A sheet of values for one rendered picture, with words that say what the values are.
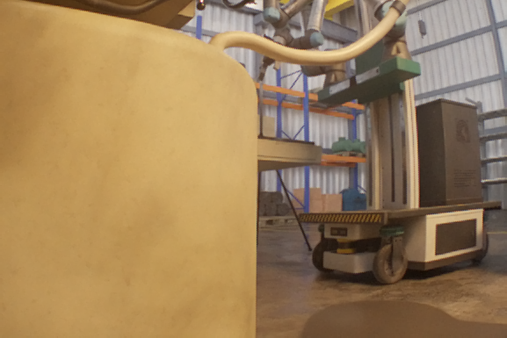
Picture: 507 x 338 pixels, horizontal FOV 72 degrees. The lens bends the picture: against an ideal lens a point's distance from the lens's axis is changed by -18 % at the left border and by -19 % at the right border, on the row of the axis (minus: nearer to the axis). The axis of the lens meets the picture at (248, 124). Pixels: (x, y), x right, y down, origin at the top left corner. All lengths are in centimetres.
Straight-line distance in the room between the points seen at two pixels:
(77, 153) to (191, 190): 16
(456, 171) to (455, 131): 20
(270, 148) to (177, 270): 173
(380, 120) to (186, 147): 174
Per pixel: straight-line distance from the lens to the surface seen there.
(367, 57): 223
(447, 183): 202
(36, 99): 50
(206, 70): 60
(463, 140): 216
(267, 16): 189
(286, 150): 229
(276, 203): 921
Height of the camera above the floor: 35
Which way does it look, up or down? 11 degrees up
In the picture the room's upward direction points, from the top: straight up
